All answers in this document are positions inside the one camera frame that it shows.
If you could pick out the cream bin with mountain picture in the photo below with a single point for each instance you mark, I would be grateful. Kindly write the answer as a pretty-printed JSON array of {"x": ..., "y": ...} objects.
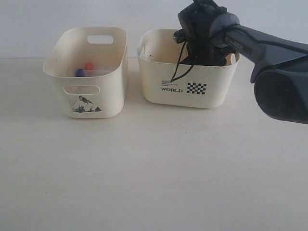
[{"x": 89, "y": 97}]

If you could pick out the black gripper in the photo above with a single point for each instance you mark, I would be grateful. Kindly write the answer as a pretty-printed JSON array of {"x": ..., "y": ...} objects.
[{"x": 196, "y": 20}]

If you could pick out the cream bin with WORLD label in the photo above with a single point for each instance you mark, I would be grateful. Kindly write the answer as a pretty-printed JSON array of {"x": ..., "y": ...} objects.
[{"x": 164, "y": 81}]

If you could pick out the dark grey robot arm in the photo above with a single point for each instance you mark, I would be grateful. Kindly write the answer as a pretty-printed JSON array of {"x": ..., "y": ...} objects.
[{"x": 280, "y": 72}]

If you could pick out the orange-capped tube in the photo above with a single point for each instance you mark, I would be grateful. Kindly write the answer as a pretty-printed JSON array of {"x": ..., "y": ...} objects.
[{"x": 96, "y": 70}]

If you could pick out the blue-capped tube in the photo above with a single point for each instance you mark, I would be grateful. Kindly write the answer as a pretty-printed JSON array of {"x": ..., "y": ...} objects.
[{"x": 83, "y": 73}]

